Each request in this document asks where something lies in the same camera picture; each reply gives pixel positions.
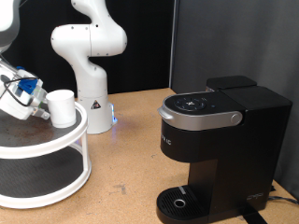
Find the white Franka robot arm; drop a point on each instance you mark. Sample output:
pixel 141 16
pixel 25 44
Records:
pixel 90 77

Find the grey divider panel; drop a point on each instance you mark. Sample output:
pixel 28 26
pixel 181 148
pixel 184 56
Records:
pixel 233 37

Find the black curtain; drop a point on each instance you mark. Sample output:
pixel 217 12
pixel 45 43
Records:
pixel 146 46

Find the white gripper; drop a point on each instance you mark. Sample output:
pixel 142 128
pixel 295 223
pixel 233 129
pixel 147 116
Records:
pixel 14 104

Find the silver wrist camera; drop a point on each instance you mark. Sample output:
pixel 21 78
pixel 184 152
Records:
pixel 38 98

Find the black Keurig coffee machine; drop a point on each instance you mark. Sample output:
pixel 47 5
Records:
pixel 236 155

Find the white two-tier turntable rack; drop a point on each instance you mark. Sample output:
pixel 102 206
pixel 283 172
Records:
pixel 43 149

